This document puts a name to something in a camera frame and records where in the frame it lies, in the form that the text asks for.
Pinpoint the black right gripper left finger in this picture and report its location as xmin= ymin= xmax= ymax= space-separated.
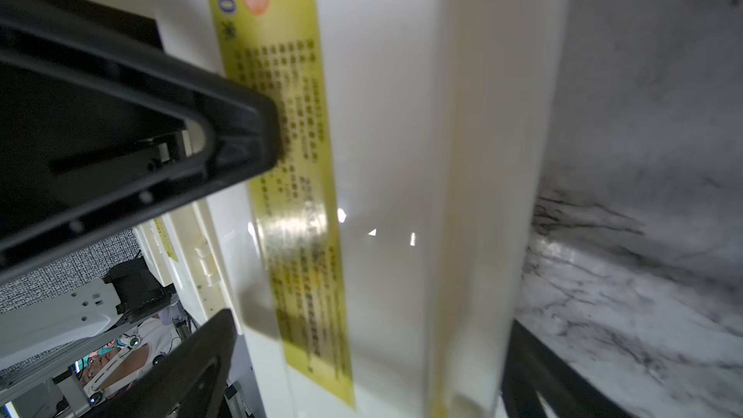
xmin=80 ymin=310 xmax=236 ymax=417

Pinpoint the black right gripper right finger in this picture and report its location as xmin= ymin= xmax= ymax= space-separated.
xmin=501 ymin=320 xmax=630 ymax=417

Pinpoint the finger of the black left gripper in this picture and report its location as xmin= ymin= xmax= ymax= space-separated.
xmin=1 ymin=0 xmax=281 ymax=282

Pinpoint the white wrap dispenser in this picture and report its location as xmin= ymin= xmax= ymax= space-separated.
xmin=133 ymin=199 xmax=242 ymax=332
xmin=95 ymin=0 xmax=570 ymax=417

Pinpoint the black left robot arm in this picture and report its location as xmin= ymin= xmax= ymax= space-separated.
xmin=1 ymin=0 xmax=281 ymax=367

